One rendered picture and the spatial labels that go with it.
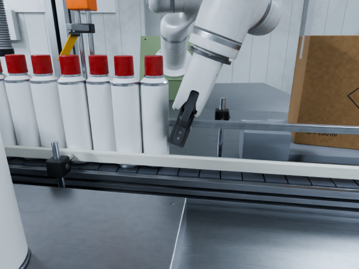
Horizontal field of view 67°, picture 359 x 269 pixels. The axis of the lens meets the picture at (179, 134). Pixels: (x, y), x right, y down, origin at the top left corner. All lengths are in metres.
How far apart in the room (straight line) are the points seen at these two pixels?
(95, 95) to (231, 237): 0.33
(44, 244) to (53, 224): 0.04
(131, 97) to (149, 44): 0.97
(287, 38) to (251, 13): 3.28
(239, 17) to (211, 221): 0.32
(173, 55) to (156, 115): 0.77
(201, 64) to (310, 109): 0.40
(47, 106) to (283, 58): 3.37
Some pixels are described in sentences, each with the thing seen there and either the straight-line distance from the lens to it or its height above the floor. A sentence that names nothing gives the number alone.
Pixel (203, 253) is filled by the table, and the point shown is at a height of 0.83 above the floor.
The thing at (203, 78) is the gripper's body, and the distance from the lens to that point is 0.43.
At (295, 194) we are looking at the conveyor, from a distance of 0.50.
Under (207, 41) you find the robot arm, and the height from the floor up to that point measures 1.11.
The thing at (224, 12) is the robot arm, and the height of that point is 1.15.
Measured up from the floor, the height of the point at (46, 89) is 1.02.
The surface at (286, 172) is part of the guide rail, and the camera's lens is 0.49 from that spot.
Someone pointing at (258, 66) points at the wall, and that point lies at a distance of 3.62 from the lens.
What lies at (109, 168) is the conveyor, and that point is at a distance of 0.53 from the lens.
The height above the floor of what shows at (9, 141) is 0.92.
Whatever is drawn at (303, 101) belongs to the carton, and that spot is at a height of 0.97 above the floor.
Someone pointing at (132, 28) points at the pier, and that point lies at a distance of 3.16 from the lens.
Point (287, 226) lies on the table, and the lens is 0.49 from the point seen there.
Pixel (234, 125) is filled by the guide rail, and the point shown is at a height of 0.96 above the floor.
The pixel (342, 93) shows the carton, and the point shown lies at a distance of 0.76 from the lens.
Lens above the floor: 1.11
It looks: 20 degrees down
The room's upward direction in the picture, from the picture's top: straight up
